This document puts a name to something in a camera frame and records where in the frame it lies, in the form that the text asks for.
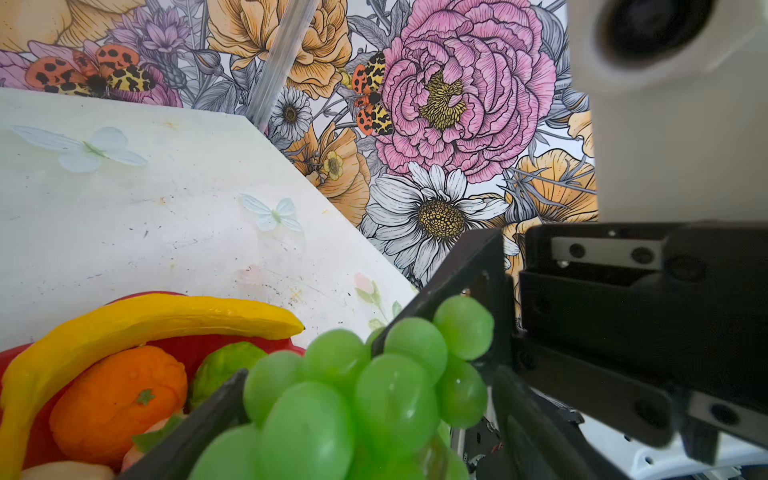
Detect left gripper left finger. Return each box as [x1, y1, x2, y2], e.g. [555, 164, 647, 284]
[116, 369, 248, 480]

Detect green fake grapes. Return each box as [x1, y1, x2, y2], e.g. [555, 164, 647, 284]
[191, 296, 495, 479]

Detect cream fake garlic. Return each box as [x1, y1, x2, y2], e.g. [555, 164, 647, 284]
[20, 461, 116, 480]

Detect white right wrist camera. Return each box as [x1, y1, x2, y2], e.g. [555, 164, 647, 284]
[568, 1, 767, 222]

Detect yellow fake banana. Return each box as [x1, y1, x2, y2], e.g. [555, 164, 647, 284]
[1, 293, 305, 479]

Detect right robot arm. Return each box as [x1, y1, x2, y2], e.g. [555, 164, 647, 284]
[403, 222, 767, 479]

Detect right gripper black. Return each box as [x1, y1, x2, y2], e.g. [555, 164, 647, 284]
[515, 222, 767, 463]

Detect orange fake fruit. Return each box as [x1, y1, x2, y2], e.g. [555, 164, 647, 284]
[49, 346, 188, 469]

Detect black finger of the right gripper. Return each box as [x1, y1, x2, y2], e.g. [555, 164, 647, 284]
[371, 229, 516, 372]

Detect small red fake strawberry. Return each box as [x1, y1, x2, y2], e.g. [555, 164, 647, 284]
[120, 412, 186, 472]

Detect green fake pepper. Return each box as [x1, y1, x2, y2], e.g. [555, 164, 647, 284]
[188, 342, 267, 410]

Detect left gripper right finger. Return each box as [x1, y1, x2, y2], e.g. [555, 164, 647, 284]
[491, 366, 627, 480]

